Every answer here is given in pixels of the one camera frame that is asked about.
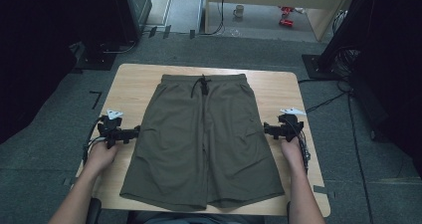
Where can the grey tape strip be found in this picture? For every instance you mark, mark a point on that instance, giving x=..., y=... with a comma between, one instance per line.
x=323, y=190

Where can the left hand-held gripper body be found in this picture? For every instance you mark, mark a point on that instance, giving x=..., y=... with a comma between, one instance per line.
x=109, y=129

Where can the black stand base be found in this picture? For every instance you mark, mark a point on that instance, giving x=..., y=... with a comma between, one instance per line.
x=96, y=59
x=315, y=66

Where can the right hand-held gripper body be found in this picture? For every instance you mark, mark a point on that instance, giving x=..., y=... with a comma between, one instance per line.
x=290, y=127

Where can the red toy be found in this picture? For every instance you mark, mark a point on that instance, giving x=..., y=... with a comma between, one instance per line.
x=286, y=9
x=286, y=22

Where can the beige mug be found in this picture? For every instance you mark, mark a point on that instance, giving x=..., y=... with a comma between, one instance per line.
x=239, y=11

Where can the person's left hand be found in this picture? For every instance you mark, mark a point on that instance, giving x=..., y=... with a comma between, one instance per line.
x=101, y=156

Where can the person's lap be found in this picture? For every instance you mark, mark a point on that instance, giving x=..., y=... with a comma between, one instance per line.
x=199, y=218

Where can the black cabinet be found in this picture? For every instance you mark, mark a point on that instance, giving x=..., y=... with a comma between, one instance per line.
x=131, y=11

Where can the short black tape strip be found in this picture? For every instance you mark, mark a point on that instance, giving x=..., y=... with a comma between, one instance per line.
x=192, y=34
x=167, y=31
x=152, y=31

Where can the olive green shorts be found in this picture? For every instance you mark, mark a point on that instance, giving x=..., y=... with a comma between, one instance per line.
x=202, y=144

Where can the person's right hand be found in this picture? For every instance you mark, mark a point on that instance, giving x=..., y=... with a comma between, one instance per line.
x=292, y=152

